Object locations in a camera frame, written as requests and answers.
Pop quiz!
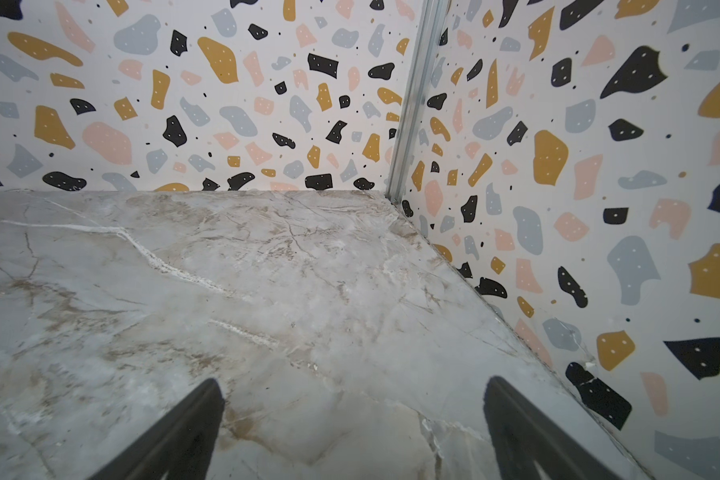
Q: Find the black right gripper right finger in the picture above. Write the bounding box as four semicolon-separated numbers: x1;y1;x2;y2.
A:
483;376;618;480

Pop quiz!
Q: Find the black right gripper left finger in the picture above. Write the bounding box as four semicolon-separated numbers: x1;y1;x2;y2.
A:
92;378;225;480

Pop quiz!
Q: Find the right corner aluminium post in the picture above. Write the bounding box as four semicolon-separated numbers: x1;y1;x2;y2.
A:
386;0;449;206

